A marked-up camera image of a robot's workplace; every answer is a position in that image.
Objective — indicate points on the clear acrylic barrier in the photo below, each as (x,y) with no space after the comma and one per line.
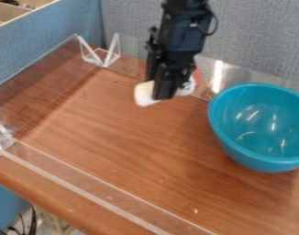
(127,170)

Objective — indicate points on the wooden shelf box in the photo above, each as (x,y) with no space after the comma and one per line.
(14,9)

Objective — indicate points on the blue plastic bowl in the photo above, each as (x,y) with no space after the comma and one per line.
(254,118)

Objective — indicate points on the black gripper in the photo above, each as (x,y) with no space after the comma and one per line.
(173,46)

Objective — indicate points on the white brown toy mushroom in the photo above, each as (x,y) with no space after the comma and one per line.
(143,92)

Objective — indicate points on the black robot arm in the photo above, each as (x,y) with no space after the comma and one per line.
(182,4)

